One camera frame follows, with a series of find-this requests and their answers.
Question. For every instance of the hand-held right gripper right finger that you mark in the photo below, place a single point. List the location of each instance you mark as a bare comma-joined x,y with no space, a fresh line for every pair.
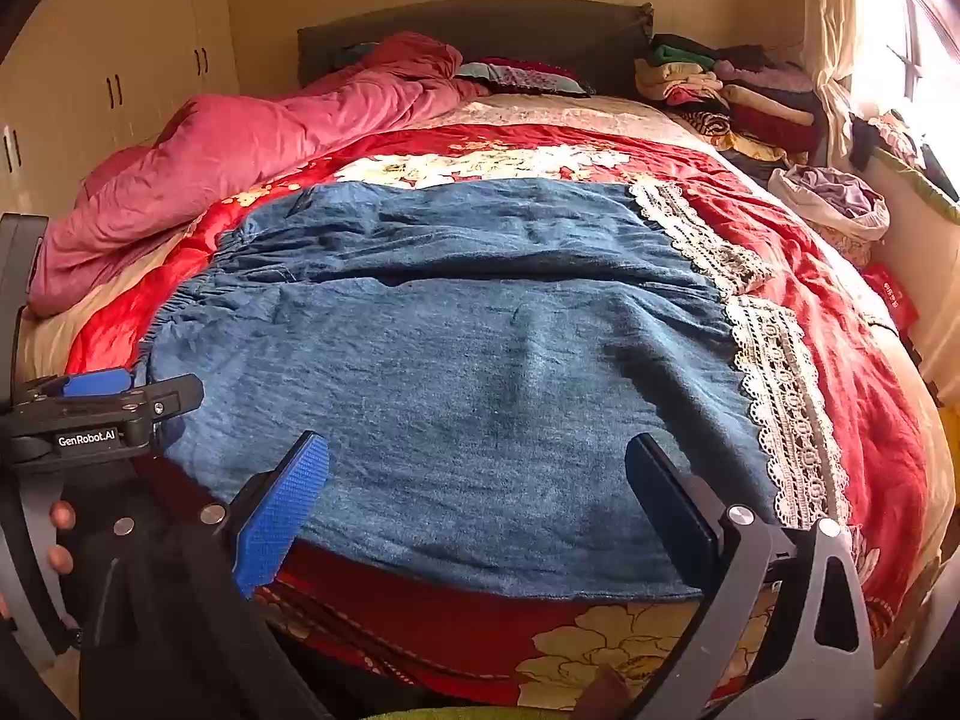
671,517

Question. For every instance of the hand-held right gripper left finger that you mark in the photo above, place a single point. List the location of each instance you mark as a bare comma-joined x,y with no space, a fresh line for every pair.
281,514

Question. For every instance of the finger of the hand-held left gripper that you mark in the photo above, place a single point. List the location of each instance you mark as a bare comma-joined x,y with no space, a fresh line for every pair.
97,382
169,397

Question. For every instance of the blue denim pants lace trim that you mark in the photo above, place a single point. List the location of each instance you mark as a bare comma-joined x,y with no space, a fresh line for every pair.
450,360

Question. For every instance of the person's left hand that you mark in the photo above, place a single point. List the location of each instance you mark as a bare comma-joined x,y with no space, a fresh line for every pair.
61,517

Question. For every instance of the pink duvet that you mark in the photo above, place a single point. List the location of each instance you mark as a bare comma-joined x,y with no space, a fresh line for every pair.
225,157

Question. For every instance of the red floral bedspread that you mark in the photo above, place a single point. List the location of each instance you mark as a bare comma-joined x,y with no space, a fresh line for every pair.
825,300

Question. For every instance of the red packet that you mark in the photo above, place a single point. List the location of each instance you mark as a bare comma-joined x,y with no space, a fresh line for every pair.
892,296

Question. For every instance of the cream wardrobe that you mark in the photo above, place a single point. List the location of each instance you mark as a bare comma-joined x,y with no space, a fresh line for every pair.
127,37

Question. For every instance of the white bag of clothes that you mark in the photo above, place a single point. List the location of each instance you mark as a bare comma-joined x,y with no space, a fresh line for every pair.
832,202

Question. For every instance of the green trimmed cloth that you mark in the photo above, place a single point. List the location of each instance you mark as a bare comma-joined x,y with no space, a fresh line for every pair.
919,180

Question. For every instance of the beige patterned bed cover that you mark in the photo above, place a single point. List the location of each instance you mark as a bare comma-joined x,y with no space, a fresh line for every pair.
555,111

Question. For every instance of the pile of folded clothes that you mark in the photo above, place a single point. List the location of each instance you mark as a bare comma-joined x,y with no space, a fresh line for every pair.
742,97

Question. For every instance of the patterned pillow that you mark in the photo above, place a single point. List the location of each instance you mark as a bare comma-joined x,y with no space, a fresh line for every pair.
525,76

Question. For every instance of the dark grey headboard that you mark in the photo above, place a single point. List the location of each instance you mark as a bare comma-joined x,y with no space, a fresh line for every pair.
487,26

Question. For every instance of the cream curtain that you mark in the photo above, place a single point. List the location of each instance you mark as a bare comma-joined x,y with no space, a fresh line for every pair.
829,30

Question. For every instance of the window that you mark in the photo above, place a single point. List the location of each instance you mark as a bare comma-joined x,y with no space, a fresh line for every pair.
900,37

